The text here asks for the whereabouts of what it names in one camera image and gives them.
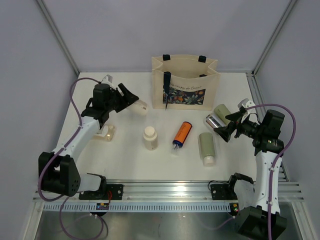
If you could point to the cream bottle with round cap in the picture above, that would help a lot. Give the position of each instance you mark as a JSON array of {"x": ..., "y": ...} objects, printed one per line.
[{"x": 150, "y": 138}]

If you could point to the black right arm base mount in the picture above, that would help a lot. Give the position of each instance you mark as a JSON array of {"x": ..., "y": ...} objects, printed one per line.
[{"x": 221, "y": 190}]

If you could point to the left aluminium frame post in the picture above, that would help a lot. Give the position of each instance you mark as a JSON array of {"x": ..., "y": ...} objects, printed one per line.
[{"x": 44, "y": 10}]

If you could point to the white cream bottle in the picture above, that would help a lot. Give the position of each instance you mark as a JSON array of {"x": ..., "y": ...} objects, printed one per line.
[{"x": 139, "y": 107}]

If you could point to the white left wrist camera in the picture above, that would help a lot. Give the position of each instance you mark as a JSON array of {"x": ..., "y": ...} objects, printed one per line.
[{"x": 108, "y": 79}]

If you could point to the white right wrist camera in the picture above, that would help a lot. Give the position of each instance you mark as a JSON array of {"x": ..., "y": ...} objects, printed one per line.
[{"x": 245, "y": 104}]

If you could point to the beige canvas tote bag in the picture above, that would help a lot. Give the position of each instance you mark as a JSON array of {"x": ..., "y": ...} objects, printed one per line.
[{"x": 184, "y": 82}]

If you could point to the shiny silver bottle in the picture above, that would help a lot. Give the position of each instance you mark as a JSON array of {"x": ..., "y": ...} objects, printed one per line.
[{"x": 212, "y": 121}]

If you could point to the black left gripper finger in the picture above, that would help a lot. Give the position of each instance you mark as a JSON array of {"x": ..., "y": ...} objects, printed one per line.
[
  {"x": 121, "y": 105},
  {"x": 128, "y": 96}
]

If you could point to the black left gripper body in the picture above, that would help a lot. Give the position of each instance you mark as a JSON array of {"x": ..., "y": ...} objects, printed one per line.
[{"x": 111, "y": 104}]

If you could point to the slotted white cable duct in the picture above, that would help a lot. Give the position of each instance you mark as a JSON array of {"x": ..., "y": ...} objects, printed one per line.
[{"x": 141, "y": 207}]

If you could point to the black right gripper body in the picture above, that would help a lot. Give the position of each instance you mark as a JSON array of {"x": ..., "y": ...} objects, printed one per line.
[{"x": 248, "y": 128}]

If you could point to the right aluminium frame post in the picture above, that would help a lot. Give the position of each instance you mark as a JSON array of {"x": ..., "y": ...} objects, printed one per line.
[{"x": 275, "y": 34}]

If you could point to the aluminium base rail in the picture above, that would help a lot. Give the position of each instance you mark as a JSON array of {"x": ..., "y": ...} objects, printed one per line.
[{"x": 192, "y": 191}]

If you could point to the aluminium frame post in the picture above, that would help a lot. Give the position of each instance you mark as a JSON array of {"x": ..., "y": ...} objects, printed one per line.
[
  {"x": 44, "y": 10},
  {"x": 275, "y": 34}
]

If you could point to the small sage green bottle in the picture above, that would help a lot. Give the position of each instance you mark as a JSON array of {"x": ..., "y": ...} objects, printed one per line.
[{"x": 222, "y": 111}]

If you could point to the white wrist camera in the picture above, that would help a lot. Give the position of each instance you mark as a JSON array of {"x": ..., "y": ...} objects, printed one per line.
[
  {"x": 108, "y": 79},
  {"x": 245, "y": 104}
]

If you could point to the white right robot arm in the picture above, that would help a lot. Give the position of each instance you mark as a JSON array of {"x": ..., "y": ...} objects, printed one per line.
[{"x": 259, "y": 216}]

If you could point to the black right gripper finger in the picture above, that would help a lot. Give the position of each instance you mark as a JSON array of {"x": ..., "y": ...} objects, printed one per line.
[
  {"x": 225, "y": 132},
  {"x": 235, "y": 117}
]

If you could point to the sage green bottle white cap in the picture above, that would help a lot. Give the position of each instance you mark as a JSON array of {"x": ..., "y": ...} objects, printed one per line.
[{"x": 206, "y": 149}]

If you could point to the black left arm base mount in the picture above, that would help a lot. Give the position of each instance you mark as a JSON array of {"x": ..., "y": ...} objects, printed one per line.
[{"x": 113, "y": 192}]

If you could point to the orange blue spray bottle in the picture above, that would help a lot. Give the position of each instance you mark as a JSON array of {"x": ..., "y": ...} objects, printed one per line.
[{"x": 180, "y": 137}]

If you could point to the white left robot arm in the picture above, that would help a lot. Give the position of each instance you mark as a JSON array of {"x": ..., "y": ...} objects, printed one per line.
[{"x": 57, "y": 169}]

